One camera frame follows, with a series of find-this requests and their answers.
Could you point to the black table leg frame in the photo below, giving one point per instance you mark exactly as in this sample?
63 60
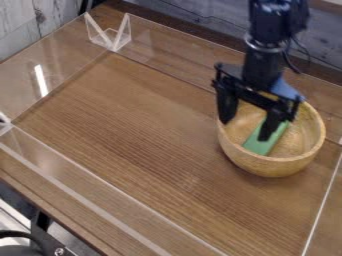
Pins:
53 247

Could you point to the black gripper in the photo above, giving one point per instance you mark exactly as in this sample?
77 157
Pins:
257 83

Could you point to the clear acrylic corner bracket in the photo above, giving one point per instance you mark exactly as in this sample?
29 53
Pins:
108 38

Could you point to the wooden bowl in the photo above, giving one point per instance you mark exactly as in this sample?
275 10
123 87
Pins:
290 149

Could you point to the green rectangular stick block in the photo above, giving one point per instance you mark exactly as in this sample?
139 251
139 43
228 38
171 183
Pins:
262 147

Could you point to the clear acrylic enclosure wall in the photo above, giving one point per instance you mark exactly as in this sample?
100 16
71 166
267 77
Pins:
108 143

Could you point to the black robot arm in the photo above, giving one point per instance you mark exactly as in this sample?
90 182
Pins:
275 20

